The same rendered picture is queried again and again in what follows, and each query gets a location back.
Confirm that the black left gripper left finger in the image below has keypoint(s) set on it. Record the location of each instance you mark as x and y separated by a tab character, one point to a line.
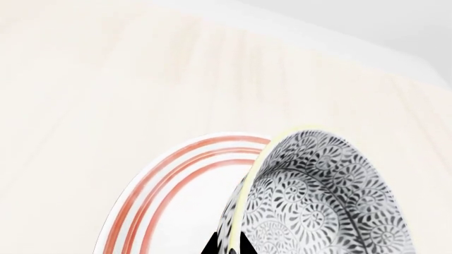
211	244

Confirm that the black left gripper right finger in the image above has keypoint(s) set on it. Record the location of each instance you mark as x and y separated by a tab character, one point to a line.
246	244

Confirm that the black patterned white bowl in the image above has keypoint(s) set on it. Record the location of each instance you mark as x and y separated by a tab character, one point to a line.
318	201

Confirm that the white plate with red rings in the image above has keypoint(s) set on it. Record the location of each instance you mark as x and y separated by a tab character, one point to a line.
183	195

